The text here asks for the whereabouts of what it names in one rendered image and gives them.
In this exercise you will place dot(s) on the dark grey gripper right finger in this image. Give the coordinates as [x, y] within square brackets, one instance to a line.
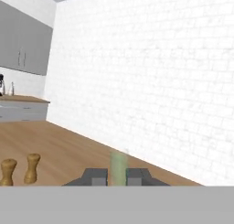
[138, 176]

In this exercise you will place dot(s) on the pale green straw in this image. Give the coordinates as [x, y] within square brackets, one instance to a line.
[118, 168]

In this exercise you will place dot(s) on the wooden pepper shaker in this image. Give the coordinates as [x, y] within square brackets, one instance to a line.
[32, 168]

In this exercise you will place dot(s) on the grey base cabinets with worktop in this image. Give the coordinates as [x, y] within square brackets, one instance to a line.
[23, 109]

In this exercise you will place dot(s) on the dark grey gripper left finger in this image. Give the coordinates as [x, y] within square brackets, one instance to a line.
[94, 176]

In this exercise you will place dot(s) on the black coffee machine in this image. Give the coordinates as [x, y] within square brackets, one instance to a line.
[2, 85]

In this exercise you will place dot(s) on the wooden salt shaker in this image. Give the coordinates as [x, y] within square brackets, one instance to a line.
[8, 172]

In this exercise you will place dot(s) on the grey wall cupboards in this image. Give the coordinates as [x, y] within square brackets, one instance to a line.
[24, 41]

